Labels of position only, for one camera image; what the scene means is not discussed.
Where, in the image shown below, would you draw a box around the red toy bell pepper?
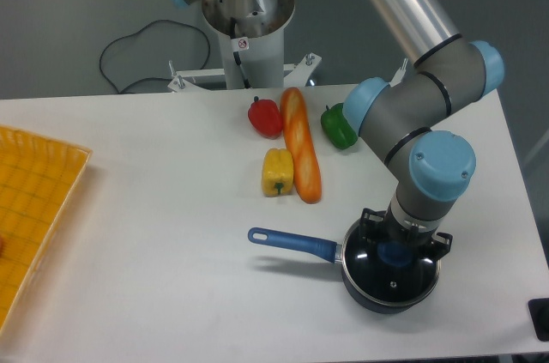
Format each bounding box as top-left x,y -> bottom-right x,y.
247,96 -> 283,139

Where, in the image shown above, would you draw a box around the glass pot lid blue knob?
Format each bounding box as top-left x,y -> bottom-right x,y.
341,222 -> 441,314

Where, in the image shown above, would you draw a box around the orange toy baguette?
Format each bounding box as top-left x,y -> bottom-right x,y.
280,88 -> 322,204

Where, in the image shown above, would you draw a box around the yellow toy bell pepper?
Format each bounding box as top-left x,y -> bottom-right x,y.
261,148 -> 294,197

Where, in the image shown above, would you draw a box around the black device at table edge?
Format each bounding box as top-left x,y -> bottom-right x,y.
528,298 -> 549,342

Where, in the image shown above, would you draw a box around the blue saucepan with handle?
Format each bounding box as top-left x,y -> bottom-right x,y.
247,221 -> 442,316

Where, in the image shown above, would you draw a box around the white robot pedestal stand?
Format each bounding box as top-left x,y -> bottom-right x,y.
166,0 -> 409,94

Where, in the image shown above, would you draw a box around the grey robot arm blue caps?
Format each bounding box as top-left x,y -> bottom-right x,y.
173,0 -> 504,254

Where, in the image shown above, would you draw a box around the black floor cable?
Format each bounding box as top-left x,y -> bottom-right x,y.
99,19 -> 212,94

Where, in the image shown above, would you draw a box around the green toy bell pepper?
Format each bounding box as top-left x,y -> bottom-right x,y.
320,103 -> 358,150

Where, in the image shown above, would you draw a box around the yellow woven basket tray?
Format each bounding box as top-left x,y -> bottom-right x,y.
1,125 -> 93,328

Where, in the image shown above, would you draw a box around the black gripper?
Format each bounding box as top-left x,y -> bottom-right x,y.
359,208 -> 453,260

